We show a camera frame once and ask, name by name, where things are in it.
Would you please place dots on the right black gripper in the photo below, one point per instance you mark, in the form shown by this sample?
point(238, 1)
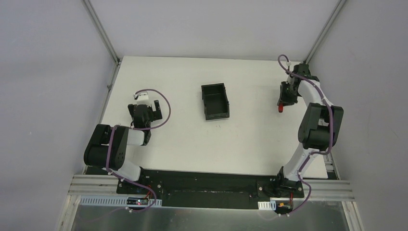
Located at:
point(287, 94)

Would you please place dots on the left controller board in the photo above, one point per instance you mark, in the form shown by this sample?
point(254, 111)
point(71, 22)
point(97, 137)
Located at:
point(137, 201)

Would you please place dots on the aluminium frame post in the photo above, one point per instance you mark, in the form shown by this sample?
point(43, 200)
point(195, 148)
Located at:
point(101, 31)
point(325, 30)

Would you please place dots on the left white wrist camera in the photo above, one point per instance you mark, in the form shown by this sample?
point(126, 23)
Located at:
point(142, 98)

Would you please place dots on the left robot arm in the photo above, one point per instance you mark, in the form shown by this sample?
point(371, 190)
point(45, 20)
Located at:
point(107, 148)

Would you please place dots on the right aluminium frame post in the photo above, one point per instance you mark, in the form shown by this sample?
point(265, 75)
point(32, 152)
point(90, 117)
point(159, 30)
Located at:
point(325, 30)

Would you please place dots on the aluminium front rail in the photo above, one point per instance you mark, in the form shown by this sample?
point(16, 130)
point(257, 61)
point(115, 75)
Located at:
point(106, 185)

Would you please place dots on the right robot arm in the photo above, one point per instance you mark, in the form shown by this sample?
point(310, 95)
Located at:
point(317, 134)

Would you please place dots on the black plastic bin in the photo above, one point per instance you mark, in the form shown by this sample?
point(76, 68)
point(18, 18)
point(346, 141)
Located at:
point(216, 104)

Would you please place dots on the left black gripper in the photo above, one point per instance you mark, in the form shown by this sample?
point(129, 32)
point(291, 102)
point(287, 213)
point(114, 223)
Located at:
point(144, 112)

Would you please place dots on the right white cable duct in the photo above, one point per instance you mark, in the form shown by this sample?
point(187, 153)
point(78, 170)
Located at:
point(267, 205)

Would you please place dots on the left white cable duct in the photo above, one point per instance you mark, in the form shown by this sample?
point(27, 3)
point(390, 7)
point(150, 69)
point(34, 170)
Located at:
point(114, 201)

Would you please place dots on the controller board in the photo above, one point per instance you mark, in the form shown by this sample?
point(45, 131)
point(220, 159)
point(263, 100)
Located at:
point(283, 207)
point(137, 201)

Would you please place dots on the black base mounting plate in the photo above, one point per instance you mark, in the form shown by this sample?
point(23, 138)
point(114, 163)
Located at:
point(212, 190)

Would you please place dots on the white cable duct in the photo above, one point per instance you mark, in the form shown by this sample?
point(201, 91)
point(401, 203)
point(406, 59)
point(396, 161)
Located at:
point(267, 205)
point(114, 201)

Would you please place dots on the right controller board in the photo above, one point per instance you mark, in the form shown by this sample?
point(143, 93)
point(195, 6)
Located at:
point(283, 207)

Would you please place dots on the left aluminium frame post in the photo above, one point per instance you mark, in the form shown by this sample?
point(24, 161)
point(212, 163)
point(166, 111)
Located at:
point(101, 31)

